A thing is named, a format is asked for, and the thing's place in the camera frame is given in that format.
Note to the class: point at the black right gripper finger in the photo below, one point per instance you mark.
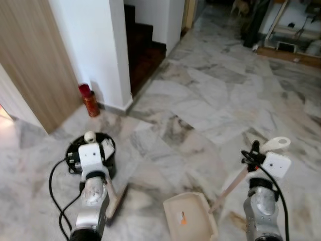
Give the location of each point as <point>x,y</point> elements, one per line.
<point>256,146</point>

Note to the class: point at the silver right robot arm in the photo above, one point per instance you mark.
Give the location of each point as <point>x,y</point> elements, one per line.
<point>263,211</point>

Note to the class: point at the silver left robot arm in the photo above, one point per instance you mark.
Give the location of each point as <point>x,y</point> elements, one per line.
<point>93,206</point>

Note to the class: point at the long wooden plank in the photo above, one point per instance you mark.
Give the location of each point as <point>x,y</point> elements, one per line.
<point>296,56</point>

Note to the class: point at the white framed tablet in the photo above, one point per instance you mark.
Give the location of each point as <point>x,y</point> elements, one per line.
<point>287,46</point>

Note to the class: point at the cluttered storage rack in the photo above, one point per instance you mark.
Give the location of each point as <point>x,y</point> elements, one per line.
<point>301,20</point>

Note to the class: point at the tan dog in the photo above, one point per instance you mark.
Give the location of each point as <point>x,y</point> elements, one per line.
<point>241,6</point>

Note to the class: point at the black plastic bucket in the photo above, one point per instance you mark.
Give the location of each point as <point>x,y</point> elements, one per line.
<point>110,168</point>

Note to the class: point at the white paper box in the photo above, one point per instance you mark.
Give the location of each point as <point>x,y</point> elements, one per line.
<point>107,149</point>

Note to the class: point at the dark wooden staircase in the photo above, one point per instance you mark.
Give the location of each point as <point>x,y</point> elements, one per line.
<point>143,50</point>

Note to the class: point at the red incense can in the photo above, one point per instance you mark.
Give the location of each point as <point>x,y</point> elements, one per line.
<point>90,103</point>

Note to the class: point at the light wooden cabinet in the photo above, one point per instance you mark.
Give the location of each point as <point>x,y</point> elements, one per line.
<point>35,60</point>

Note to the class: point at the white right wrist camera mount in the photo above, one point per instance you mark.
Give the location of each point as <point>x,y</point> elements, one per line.
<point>277,164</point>

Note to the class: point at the wooden door frame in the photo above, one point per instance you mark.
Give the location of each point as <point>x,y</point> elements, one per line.
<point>189,12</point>

